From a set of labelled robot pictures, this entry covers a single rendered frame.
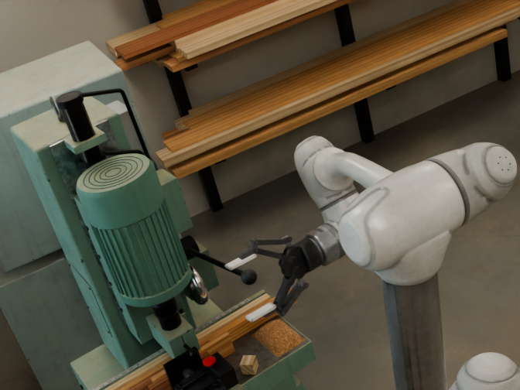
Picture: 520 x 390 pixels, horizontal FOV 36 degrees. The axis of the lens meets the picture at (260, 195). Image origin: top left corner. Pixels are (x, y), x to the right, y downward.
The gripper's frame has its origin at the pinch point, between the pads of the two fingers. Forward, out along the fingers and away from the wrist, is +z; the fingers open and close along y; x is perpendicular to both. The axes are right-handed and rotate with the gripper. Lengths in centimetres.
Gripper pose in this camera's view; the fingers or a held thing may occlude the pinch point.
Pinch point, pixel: (242, 292)
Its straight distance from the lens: 185.3
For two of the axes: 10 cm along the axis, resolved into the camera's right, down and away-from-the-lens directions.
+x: 4.5, 1.4, -8.8
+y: -3.3, -8.9, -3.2
